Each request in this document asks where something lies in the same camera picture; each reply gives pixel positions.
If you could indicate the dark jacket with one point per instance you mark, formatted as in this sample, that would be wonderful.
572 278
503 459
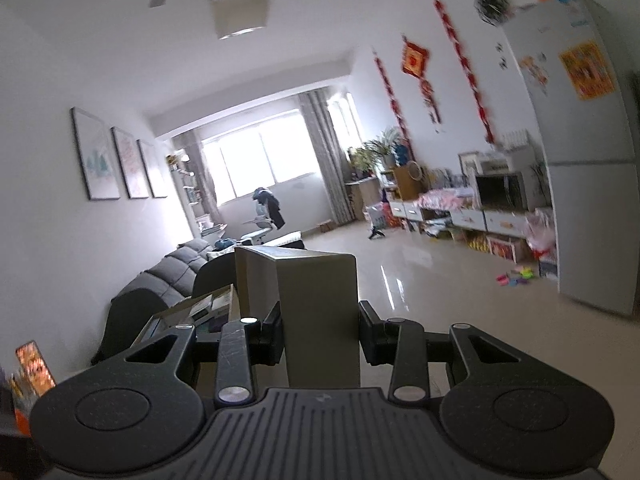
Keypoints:
275 212

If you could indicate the red knot ornament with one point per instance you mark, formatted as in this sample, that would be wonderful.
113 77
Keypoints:
415 57

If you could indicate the white office chair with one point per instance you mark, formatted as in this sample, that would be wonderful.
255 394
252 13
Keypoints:
260 225

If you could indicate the dark dining chair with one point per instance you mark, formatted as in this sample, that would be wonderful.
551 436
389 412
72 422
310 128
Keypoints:
125 320
212 275

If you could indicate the white printer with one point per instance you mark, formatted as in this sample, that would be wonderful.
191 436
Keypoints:
505 162

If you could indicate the leaning photo frame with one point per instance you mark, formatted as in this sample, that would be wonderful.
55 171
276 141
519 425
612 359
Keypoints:
467 162

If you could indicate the potted green plant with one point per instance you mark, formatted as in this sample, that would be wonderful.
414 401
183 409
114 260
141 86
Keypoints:
375 152

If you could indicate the light wooden computer desk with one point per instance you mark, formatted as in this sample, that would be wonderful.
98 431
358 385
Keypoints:
365 195

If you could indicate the small wooden stool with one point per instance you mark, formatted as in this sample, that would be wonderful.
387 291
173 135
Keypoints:
325 226

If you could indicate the beige cardboard box lid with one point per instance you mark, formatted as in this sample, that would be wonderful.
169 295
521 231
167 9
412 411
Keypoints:
320 310

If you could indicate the narrow framed picture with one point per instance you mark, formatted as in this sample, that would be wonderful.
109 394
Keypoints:
152 170

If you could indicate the framed pink tree picture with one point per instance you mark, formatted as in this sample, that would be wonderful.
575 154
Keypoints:
131 162

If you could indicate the beige cardboard box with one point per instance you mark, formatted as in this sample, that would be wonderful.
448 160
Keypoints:
165 322

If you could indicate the blue toy figure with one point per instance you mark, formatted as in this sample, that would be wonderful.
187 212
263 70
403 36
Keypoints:
401 154

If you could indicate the wooden cube shelf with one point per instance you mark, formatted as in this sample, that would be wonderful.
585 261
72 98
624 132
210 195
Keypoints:
407 182

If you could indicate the pink floral cloth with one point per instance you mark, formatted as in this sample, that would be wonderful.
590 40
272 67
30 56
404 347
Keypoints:
445 199

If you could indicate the grey sofa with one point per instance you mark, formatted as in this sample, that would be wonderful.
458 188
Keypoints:
160 275

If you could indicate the white refrigerator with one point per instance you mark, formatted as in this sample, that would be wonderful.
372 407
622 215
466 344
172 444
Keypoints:
590 210

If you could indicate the colourful paper toys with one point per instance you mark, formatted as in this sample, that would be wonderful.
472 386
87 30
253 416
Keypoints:
515 277

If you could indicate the black smartphone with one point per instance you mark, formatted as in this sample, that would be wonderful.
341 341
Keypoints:
35 367

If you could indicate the square ceiling light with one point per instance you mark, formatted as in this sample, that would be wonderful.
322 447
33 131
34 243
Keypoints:
240 12

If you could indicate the orange tissue pack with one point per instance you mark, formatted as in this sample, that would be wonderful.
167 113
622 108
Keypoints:
22 420

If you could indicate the clear plastic bag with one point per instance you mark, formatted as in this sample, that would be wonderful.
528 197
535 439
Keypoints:
540 232

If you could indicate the white drawer cabinet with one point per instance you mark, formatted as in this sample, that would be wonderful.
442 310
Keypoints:
467 220

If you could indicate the grey curtain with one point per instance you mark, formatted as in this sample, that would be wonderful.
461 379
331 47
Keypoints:
205 185
325 160

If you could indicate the framed blue mountain picture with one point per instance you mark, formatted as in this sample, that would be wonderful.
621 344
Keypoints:
97 155

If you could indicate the pile of yellow fruit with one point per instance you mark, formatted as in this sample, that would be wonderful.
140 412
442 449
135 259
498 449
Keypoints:
476 245

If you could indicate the white bookshelf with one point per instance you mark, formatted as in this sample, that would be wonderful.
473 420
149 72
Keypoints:
190 200

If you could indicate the red gift box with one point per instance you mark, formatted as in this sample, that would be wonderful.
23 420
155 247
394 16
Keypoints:
505 249

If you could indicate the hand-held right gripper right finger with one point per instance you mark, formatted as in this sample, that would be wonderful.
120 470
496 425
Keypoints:
372 332

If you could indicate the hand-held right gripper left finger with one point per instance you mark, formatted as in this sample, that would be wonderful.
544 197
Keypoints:
272 330

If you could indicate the small black tripod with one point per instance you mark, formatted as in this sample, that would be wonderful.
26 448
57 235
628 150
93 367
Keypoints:
376 232

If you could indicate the black microwave oven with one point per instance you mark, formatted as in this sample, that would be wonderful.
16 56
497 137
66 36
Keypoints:
497 192

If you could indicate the yellow red fridge poster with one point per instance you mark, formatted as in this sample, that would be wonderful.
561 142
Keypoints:
587 70

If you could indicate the blue stuffed toy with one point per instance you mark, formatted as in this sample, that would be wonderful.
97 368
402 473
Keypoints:
223 243

